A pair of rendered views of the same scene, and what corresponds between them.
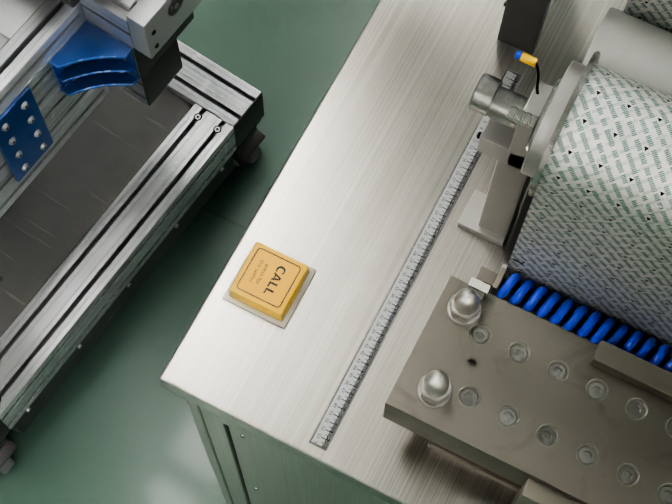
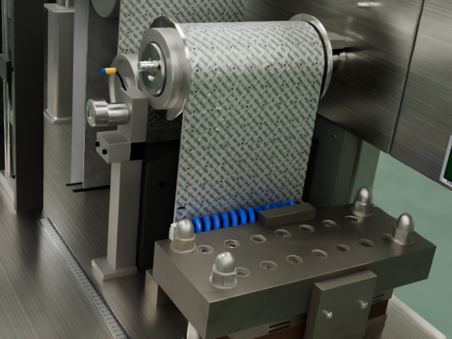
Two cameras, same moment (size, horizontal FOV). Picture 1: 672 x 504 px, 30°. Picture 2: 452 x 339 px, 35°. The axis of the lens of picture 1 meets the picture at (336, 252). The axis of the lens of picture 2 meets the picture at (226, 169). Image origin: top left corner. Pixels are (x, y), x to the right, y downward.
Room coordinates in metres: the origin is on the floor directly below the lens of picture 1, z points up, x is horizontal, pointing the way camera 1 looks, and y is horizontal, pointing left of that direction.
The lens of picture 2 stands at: (-0.04, 0.57, 1.55)
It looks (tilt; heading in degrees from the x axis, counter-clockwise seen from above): 24 degrees down; 301
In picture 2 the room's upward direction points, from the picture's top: 7 degrees clockwise
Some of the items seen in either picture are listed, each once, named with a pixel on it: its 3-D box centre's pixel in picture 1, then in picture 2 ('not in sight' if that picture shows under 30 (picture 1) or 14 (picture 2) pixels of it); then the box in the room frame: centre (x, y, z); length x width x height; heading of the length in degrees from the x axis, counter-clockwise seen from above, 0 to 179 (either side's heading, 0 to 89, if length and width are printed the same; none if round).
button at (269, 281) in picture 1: (269, 281); not in sight; (0.51, 0.08, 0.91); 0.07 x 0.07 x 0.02; 64
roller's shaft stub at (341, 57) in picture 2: not in sight; (321, 59); (0.43, -0.47, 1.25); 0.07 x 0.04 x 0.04; 64
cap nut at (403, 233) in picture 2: not in sight; (405, 227); (0.21, -0.39, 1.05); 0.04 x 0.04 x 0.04
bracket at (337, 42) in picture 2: not in sight; (327, 38); (0.43, -0.47, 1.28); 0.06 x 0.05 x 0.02; 64
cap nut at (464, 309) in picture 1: (466, 302); (184, 233); (0.44, -0.14, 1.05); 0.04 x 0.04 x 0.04
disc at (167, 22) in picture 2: (564, 124); (165, 68); (0.55, -0.21, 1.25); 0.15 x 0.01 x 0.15; 154
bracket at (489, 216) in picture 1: (502, 164); (117, 186); (0.61, -0.18, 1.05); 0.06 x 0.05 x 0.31; 64
